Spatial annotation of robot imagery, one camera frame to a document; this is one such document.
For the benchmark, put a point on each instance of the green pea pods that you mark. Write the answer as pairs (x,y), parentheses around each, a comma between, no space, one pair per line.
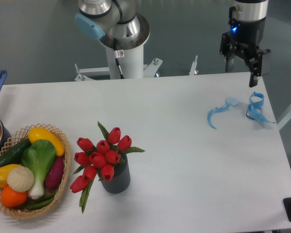
(40,203)

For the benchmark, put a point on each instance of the green cucumber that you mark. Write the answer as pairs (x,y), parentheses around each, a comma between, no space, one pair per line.
(13,155)

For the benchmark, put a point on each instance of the purple sweet potato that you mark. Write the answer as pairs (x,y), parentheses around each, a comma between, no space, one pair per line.
(55,174)

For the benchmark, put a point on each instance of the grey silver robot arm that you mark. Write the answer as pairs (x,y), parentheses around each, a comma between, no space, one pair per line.
(247,20)

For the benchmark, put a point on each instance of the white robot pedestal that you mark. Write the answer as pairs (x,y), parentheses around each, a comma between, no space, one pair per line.
(120,29)

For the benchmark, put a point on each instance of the yellow bell pepper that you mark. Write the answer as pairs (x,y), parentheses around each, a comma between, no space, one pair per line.
(4,171)

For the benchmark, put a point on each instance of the dark grey ribbed vase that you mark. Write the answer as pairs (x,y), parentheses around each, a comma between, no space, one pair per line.
(120,180)

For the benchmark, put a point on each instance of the red tulip bouquet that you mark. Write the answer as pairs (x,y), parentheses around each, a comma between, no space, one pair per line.
(99,161)

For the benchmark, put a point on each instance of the light blue curled ribbon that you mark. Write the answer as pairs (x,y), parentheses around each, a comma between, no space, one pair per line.
(228,103)

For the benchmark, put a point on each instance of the green bok choy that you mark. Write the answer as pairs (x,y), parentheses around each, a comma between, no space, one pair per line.
(39,158)

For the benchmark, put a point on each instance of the orange fruit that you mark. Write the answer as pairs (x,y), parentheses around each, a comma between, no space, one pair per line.
(12,198)

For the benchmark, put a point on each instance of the cream white garlic bun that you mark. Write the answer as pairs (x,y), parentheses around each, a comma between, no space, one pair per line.
(20,179)

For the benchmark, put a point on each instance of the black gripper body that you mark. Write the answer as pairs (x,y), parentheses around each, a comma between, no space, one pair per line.
(248,34)

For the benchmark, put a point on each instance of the blue knotted ribbon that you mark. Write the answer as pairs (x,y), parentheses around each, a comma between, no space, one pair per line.
(254,110)

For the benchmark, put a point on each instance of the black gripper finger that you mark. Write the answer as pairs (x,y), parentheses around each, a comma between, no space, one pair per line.
(259,65)
(228,47)

